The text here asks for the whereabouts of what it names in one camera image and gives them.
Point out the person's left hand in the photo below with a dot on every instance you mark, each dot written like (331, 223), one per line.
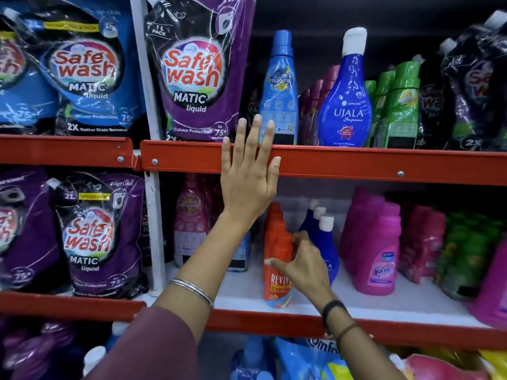
(245, 182)

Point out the person's right hand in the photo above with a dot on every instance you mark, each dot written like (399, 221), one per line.
(307, 271)

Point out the person's left middle finger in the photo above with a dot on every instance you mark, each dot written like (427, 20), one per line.
(253, 136)

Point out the person's left thumb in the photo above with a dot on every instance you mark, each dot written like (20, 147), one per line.
(274, 172)

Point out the person's left little finger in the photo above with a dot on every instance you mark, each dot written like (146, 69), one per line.
(226, 154)

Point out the person's right thumb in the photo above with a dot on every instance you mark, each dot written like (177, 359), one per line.
(279, 265)

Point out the orange bottle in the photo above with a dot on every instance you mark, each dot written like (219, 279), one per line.
(272, 219)
(277, 286)
(275, 207)
(273, 243)

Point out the person's right forearm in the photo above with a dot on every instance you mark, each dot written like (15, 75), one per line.
(360, 352)

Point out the person's left forearm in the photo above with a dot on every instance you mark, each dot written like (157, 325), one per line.
(198, 269)

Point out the bottle with blue label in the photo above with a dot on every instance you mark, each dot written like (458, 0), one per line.
(239, 253)

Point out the blue bottle with white cap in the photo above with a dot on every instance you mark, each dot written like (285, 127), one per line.
(313, 223)
(307, 215)
(328, 249)

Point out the light blue softener bottle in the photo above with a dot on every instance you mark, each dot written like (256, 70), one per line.
(279, 90)

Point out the row of maroon bottles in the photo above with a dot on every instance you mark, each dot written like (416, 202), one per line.
(313, 110)

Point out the black wristband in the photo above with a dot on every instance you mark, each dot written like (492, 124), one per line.
(332, 308)

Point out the pink bottle with label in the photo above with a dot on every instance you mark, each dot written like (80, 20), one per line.
(190, 221)

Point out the silver bangle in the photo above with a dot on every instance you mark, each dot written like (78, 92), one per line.
(194, 290)

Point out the pale blue bottle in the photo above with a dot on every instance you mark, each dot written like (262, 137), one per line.
(253, 358)

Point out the tall blue bottle white cap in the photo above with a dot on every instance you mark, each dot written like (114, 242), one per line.
(346, 102)

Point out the blue softener pouch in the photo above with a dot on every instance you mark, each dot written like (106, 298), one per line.
(305, 362)

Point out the green bottle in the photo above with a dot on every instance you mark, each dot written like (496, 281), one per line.
(369, 90)
(380, 98)
(402, 110)

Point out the row of pink red bottles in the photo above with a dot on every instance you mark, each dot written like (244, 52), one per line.
(422, 241)

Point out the large purple detergent pouch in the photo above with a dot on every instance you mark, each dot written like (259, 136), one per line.
(103, 237)
(23, 233)

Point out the blue detergent pouch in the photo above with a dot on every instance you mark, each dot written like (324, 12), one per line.
(87, 67)
(19, 94)

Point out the black detergent pouch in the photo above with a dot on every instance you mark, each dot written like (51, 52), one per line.
(431, 106)

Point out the cluster of small green bottles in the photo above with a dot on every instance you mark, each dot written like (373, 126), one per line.
(467, 257)

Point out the pink pouch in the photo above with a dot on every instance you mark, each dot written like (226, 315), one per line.
(439, 370)

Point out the white capped bottle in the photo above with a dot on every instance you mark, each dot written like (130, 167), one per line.
(94, 358)

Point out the dark purple detergent pouch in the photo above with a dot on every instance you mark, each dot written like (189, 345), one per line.
(469, 94)
(500, 75)

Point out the large magenta bottle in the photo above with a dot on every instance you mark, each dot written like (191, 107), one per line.
(493, 288)

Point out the yellow pouch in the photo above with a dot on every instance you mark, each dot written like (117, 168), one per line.
(495, 364)

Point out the pile of purple pouches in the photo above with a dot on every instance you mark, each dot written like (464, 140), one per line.
(31, 348)

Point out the red metal shelf rail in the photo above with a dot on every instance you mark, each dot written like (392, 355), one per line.
(63, 150)
(356, 164)
(71, 306)
(396, 332)

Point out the white shelf upright post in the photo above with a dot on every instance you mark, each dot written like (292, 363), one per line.
(154, 217)

